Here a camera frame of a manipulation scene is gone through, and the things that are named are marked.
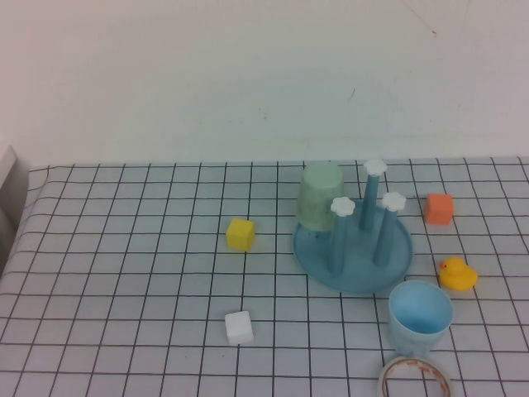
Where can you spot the light blue plastic cup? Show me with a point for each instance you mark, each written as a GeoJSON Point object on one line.
{"type": "Point", "coordinates": [417, 314]}

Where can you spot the green plastic cup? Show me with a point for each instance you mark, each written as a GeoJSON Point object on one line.
{"type": "Point", "coordinates": [318, 194]}

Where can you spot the blue cup stand with pegs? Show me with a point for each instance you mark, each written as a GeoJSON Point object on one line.
{"type": "Point", "coordinates": [359, 269]}

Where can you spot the yellow cube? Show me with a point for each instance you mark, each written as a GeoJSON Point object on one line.
{"type": "Point", "coordinates": [239, 235]}

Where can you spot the white cube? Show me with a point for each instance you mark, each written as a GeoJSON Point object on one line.
{"type": "Point", "coordinates": [238, 328]}

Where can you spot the checkered grid tablecloth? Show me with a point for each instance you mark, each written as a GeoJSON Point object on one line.
{"type": "Point", "coordinates": [124, 269]}

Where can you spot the orange cube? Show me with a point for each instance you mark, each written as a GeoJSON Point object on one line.
{"type": "Point", "coordinates": [438, 209]}

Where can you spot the yellow rubber duck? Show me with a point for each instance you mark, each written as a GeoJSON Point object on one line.
{"type": "Point", "coordinates": [457, 277]}

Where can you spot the clear tape roll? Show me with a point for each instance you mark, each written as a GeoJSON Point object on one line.
{"type": "Point", "coordinates": [413, 362]}

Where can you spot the grey white side ledge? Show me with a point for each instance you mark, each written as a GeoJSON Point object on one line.
{"type": "Point", "coordinates": [10, 186]}

